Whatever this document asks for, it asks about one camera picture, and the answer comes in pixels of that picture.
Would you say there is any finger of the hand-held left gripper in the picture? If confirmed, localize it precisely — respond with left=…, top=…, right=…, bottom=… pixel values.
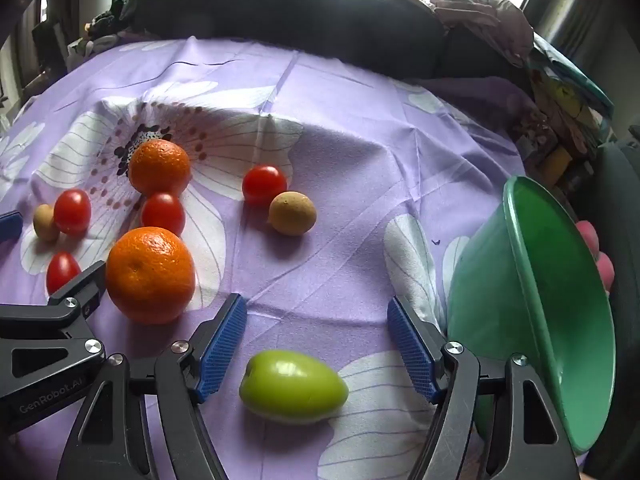
left=0, top=260, right=108, bottom=403
left=0, top=211, right=24, bottom=243

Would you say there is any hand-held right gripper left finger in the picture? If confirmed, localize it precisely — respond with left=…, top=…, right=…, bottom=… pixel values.
left=56, top=294, right=248, bottom=480

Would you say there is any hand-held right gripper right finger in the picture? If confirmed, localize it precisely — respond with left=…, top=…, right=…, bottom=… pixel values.
left=387, top=296, right=583, bottom=480

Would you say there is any red cherry tomato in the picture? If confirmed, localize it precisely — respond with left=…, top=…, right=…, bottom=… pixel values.
left=53, top=188, right=92, bottom=235
left=46, top=251, right=82, bottom=295
left=242, top=164, right=288, bottom=207
left=140, top=192, right=186, bottom=237

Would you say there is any small brown longan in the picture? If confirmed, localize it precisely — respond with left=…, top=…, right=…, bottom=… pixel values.
left=33, top=204, right=61, bottom=242

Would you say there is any orange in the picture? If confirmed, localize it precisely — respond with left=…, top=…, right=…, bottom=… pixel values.
left=105, top=226, right=196, bottom=325
left=128, top=140, right=192, bottom=197

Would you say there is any green plastic bowl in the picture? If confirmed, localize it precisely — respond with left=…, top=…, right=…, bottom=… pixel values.
left=446, top=175, right=617, bottom=456

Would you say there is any large brown longan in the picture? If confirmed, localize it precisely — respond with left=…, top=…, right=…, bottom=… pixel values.
left=268, top=191, right=318, bottom=237

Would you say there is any green jujube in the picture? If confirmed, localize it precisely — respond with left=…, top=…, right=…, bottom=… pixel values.
left=239, top=350, right=349, bottom=423

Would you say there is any purple floral bedsheet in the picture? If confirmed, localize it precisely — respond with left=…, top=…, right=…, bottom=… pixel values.
left=0, top=35, right=591, bottom=480

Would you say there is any heap of dark clutter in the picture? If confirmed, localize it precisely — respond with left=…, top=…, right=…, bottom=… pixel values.
left=65, top=0, right=146, bottom=68

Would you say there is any white board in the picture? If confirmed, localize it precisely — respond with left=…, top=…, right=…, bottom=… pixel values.
left=79, top=0, right=116, bottom=28

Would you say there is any stack of colourful folded cloths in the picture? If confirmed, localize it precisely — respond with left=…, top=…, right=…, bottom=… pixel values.
left=522, top=35, right=616, bottom=191

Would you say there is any dark long cushion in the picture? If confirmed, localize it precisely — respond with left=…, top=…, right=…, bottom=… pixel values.
left=134, top=0, right=447, bottom=78

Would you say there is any pile of mauve clothes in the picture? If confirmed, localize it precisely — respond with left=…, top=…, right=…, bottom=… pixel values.
left=429, top=0, right=536, bottom=67

